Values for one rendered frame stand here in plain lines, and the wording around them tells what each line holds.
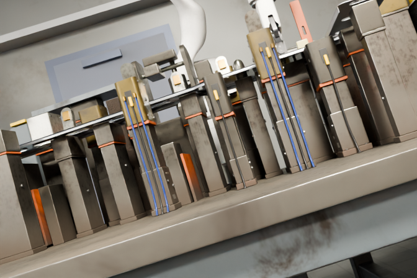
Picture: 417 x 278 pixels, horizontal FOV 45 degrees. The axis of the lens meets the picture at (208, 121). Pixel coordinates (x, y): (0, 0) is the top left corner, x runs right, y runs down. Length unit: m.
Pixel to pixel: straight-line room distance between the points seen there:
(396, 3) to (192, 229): 0.87
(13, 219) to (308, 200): 0.89
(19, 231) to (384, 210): 0.94
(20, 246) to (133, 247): 0.73
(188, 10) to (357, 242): 1.32
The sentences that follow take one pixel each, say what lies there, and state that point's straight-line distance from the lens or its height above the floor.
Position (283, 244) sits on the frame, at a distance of 0.73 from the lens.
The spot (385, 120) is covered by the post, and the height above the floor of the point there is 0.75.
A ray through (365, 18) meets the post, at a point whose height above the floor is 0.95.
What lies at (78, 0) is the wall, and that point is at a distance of 4.78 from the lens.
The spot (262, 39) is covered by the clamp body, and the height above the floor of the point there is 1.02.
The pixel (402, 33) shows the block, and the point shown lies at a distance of 1.34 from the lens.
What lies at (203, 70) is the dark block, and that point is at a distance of 1.65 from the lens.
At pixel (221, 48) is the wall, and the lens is 4.48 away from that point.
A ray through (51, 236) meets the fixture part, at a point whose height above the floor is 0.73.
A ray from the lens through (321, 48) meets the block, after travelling 1.23.
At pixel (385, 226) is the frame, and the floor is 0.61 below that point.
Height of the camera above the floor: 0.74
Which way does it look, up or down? 7 degrees up
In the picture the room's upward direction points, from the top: 18 degrees counter-clockwise
